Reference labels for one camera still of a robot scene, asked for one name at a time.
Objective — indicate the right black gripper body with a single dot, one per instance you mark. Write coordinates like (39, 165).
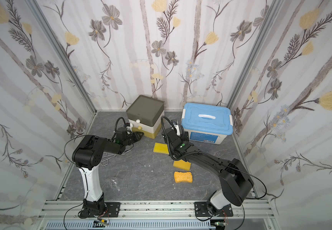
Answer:
(171, 143)

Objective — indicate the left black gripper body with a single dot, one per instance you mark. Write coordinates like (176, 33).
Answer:
(133, 137)

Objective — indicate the bright yellow thin sponge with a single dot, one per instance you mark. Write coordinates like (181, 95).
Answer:
(161, 148)

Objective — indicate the olive three-drawer cabinet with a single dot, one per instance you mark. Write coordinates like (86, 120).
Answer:
(144, 115)

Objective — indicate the orange bone-shaped sponge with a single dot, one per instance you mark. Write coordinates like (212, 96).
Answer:
(183, 177)

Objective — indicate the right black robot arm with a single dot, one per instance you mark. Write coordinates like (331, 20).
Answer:
(236, 182)

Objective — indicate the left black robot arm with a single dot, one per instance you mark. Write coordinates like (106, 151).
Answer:
(88, 157)

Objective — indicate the blue lidded storage box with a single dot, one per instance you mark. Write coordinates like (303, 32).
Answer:
(207, 123)

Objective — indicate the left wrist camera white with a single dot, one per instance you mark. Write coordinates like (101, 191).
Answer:
(129, 126)

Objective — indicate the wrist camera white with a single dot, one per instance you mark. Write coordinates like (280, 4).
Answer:
(129, 126)
(178, 128)

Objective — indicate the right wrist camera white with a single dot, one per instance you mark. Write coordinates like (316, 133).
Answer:
(178, 128)

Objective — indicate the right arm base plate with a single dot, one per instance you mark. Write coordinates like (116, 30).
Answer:
(204, 209)

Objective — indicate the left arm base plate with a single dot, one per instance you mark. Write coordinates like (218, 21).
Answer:
(107, 209)

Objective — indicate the white slotted cable duct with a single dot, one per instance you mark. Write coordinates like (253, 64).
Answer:
(129, 225)

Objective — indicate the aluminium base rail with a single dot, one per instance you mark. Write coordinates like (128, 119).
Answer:
(252, 215)

